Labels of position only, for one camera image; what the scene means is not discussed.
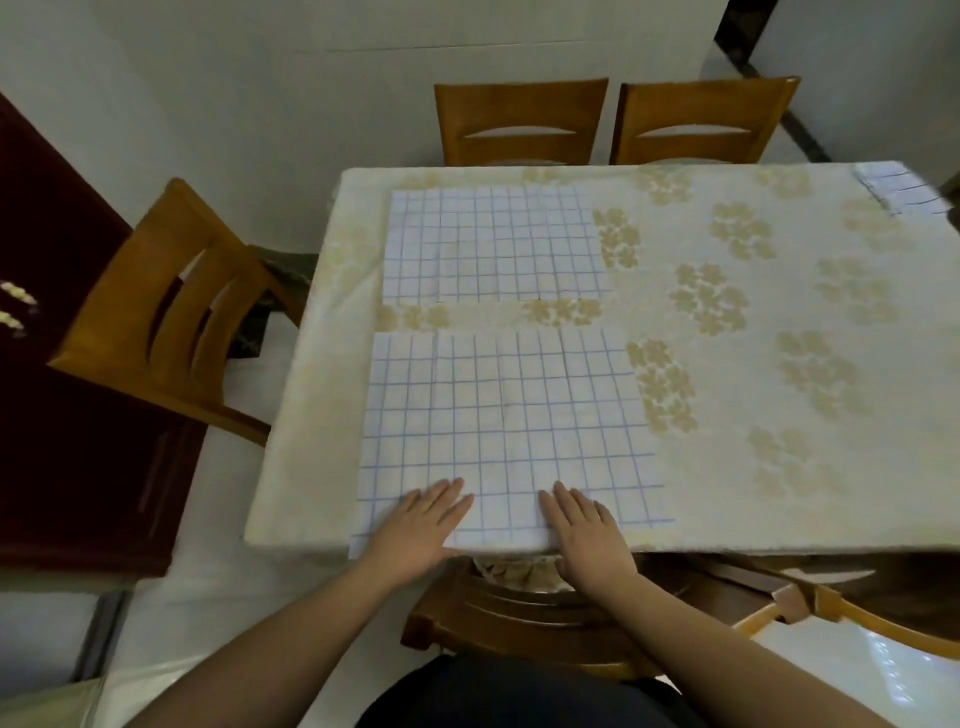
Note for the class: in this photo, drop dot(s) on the person's right hand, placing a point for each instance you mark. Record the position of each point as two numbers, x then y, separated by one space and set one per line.
592 544

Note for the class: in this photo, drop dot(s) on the person's left little finger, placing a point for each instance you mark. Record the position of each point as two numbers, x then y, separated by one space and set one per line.
403 508

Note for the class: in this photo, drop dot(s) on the dark red wooden cabinet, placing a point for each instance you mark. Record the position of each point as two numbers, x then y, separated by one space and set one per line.
67 450

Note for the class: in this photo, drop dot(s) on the large blue grid paper sheet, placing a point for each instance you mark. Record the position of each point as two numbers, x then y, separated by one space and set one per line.
510 420

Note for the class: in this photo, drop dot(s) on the dark door frame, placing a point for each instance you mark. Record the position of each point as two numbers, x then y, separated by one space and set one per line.
750 45

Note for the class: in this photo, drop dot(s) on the person's left forearm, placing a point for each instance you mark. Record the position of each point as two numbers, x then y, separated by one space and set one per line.
277 649

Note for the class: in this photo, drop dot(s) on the person's left middle finger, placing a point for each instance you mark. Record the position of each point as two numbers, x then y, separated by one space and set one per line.
444 502

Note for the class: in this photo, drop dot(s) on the person's dark clothing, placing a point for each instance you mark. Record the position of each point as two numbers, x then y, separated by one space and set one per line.
525 697

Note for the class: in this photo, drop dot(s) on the beige floral tablecloth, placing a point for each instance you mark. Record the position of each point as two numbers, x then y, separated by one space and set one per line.
750 360

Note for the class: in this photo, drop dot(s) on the dark patterned chair cushion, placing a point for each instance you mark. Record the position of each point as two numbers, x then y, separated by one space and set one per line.
281 277

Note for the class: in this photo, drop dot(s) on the small blue grid paper sheet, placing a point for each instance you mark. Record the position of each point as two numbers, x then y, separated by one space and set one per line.
900 191

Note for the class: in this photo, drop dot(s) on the medium blue grid paper sheet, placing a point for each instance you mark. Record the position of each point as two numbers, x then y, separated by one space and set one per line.
495 244

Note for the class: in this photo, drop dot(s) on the person's right little finger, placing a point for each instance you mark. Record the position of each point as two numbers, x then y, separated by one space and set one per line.
610 519

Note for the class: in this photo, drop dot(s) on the person's left hand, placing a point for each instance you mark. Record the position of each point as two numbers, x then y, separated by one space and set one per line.
411 536

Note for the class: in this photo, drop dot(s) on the person's right forearm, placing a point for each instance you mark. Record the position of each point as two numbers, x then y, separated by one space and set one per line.
712 652

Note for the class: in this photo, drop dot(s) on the brown wooden chair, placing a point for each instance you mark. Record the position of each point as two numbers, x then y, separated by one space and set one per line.
840 600
517 124
525 622
701 120
142 322

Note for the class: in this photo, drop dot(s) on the person's right middle finger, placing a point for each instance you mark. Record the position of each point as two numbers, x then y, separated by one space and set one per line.
570 504

